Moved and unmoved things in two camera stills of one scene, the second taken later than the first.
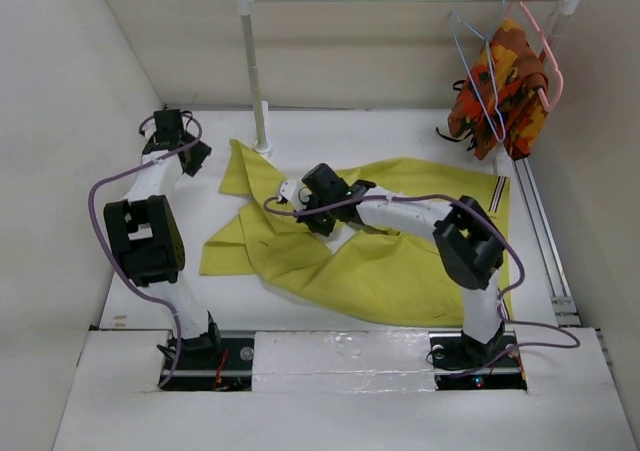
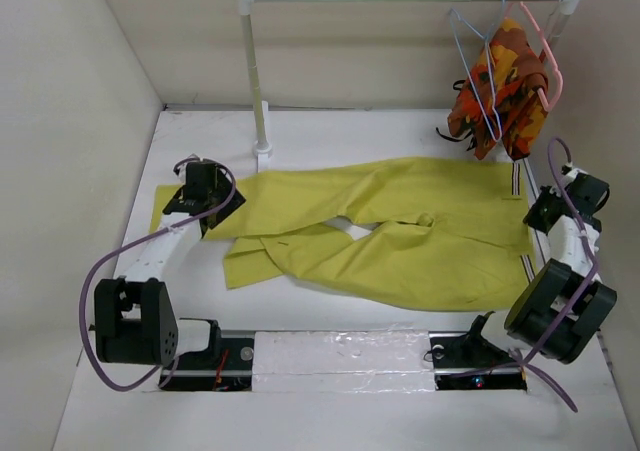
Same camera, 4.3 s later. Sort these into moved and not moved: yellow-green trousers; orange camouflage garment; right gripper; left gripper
Moved: left gripper; yellow-green trousers; right gripper
Not moved: orange camouflage garment
